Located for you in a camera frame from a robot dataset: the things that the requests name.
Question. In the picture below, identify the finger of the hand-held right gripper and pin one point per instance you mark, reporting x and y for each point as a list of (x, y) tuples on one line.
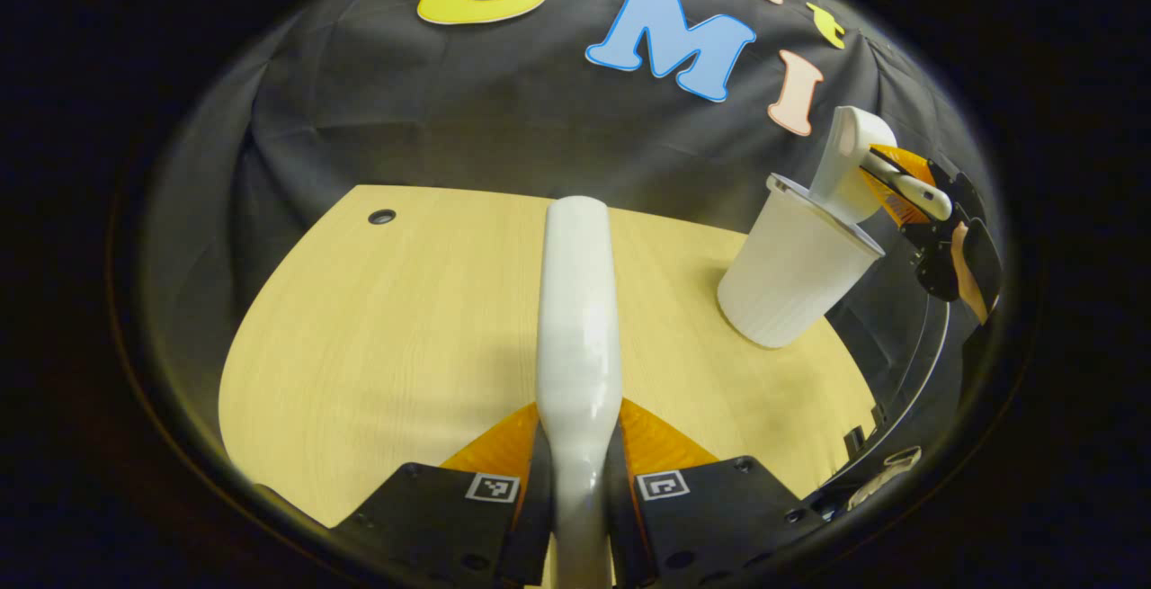
[(890, 202), (904, 157)]

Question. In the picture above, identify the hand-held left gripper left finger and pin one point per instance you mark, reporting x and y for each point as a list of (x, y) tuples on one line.
[(532, 535)]

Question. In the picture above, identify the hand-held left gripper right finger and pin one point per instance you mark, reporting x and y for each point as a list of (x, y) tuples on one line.
[(625, 535)]

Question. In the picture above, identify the silver metal dustpan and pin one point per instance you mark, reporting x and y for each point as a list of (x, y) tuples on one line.
[(850, 166)]

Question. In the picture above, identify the white ribbed garbage bin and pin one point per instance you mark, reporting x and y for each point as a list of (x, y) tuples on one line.
[(791, 274)]

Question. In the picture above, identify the small white broom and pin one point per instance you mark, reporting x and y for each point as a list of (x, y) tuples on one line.
[(578, 319)]

